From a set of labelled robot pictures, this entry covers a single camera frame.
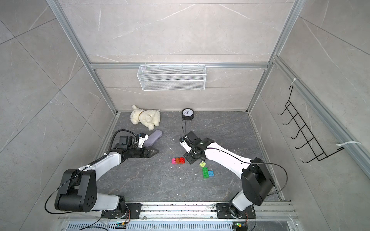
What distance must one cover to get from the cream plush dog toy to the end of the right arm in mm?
450

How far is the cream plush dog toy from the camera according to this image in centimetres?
106

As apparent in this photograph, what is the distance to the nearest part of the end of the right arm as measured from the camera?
0.59 metres
